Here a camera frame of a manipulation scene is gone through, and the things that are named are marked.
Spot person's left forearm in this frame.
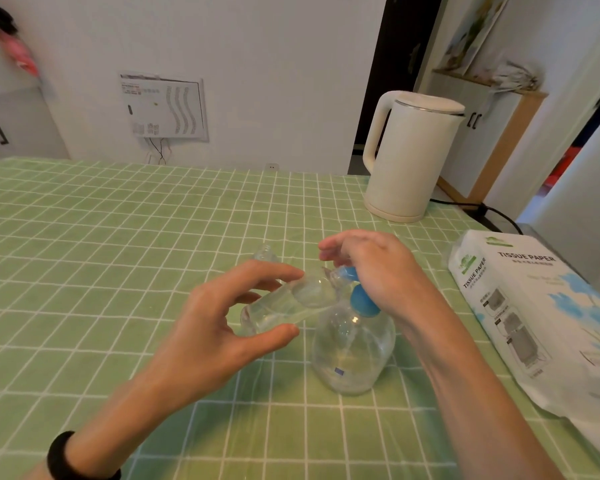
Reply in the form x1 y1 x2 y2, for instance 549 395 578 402
22 377 196 480

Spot leaning framed picture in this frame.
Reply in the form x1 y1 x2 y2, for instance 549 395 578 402
437 0 511 75

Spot white tissue paper pack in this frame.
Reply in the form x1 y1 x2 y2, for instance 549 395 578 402
447 229 600 468

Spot white wall panel cover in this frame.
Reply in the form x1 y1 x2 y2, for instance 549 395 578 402
118 70 210 143

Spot white door wooden side cabinet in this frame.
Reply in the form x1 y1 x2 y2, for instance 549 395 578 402
432 69 550 205

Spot person's left hand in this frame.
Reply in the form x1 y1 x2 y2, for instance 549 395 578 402
145 259 305 413

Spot black power cable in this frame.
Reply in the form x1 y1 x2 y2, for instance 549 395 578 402
429 198 523 237

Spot pink hanging item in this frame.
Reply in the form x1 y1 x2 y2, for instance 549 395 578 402
0 24 41 78

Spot thin loose wall wires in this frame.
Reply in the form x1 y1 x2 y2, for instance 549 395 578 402
143 137 170 165

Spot green checked tablecloth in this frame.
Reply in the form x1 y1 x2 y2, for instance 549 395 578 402
0 157 600 480

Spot crumpled grey paper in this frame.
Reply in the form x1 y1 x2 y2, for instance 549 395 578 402
489 61 542 93

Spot black wrist band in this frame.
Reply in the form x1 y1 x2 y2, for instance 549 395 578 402
47 431 123 480

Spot small clear plastic bottle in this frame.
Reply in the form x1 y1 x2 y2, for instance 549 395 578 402
239 267 357 337
253 243 281 265

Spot large clear bottle blue pump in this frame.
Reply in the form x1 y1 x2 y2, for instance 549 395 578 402
311 267 397 397

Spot red object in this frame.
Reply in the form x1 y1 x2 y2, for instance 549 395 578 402
545 147 582 188

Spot person's right forearm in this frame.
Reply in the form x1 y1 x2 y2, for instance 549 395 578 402
405 309 563 480

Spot person's right hand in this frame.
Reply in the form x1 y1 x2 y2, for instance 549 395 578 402
318 229 453 333

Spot cream electric kettle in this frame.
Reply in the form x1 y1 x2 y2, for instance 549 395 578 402
362 90 467 223

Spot wooden top white cabinet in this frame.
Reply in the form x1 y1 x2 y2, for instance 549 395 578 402
0 37 71 163

